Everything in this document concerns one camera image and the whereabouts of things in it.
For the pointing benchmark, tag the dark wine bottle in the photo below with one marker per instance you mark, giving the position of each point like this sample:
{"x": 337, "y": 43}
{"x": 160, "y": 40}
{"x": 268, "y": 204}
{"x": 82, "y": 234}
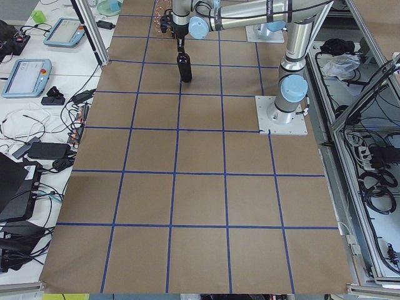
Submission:
{"x": 184, "y": 66}

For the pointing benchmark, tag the green glass bowl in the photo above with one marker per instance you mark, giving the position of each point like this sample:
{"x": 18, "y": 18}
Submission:
{"x": 109, "y": 7}

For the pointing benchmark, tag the blue teach pendant upper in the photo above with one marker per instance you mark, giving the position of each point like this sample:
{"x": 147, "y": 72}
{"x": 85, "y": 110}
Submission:
{"x": 66, "y": 33}

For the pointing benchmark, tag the blue teach pendant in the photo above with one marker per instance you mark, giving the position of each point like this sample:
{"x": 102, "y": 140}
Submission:
{"x": 28, "y": 78}
{"x": 66, "y": 33}

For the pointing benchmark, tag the black small device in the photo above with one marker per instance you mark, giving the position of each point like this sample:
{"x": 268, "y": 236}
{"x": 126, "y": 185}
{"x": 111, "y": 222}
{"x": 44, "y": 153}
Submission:
{"x": 53, "y": 98}

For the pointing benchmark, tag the green cube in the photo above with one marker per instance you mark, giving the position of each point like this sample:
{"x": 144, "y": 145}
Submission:
{"x": 38, "y": 16}

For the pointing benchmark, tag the blue teach pendant lower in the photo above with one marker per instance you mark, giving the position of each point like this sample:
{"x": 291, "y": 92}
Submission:
{"x": 28, "y": 78}

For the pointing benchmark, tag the white crumpled cloth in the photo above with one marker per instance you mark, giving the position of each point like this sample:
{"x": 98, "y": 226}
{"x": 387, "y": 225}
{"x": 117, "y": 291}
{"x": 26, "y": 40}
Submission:
{"x": 343, "y": 66}

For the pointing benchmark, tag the black power adapter brick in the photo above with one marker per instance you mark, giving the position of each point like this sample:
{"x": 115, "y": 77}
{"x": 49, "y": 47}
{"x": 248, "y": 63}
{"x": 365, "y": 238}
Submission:
{"x": 48, "y": 150}

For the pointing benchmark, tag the black laptop computer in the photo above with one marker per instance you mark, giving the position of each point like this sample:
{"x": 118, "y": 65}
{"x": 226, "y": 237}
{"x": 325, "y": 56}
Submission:
{"x": 19, "y": 182}

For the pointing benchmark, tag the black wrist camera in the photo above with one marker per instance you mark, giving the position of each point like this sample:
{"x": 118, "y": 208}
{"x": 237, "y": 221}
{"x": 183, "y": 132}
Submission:
{"x": 165, "y": 22}

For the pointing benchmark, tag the copper wire wine basket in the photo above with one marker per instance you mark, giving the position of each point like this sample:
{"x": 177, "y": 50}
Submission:
{"x": 161, "y": 9}

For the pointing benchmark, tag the aluminium frame post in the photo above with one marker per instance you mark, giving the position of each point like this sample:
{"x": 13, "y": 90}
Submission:
{"x": 91, "y": 29}

